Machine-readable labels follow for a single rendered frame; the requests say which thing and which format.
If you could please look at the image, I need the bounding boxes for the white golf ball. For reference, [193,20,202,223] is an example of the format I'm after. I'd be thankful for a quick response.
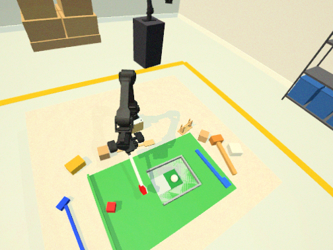
[170,175,178,183]

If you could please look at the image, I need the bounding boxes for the red block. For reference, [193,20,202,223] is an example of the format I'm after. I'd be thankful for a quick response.
[106,202,116,213]

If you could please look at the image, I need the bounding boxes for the green flat mat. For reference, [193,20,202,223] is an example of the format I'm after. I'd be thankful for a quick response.
[90,133,237,250]

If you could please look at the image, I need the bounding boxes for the orange mallet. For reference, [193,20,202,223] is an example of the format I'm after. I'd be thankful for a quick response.
[209,134,237,175]

